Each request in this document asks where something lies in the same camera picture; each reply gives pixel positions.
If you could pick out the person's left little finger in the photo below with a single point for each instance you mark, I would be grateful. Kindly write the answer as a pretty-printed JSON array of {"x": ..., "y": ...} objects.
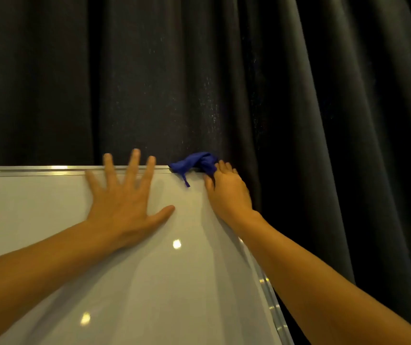
[{"x": 93, "y": 182}]

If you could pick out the dark grey curtain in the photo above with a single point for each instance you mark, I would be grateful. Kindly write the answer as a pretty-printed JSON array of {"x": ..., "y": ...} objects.
[{"x": 262, "y": 86}]

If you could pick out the person's right thumb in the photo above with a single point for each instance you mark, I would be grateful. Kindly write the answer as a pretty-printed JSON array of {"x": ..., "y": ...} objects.
[{"x": 209, "y": 186}]

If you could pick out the person's right forearm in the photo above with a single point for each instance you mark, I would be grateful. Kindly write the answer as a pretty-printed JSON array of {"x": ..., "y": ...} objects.
[{"x": 320, "y": 287}]

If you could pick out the person's left forearm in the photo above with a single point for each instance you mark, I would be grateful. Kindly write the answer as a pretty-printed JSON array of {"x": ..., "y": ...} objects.
[{"x": 33, "y": 276}]

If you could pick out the white whiteboard with metal frame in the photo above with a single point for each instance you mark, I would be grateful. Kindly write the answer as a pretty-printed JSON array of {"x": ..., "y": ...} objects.
[{"x": 130, "y": 269}]

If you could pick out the person's left middle finger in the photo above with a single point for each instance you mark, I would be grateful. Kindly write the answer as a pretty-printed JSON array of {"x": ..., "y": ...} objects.
[{"x": 132, "y": 165}]

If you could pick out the person's left hand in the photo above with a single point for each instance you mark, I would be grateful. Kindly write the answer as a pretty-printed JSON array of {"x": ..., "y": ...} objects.
[{"x": 121, "y": 210}]

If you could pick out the person's right hand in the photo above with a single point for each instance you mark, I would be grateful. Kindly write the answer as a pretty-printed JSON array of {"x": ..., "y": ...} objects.
[{"x": 229, "y": 197}]

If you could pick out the person's left thumb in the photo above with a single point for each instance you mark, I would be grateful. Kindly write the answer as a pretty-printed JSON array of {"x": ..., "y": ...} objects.
[{"x": 160, "y": 216}]

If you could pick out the blue cleaning cloth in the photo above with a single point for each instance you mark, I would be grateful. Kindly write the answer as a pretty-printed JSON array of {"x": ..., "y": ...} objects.
[{"x": 196, "y": 164}]

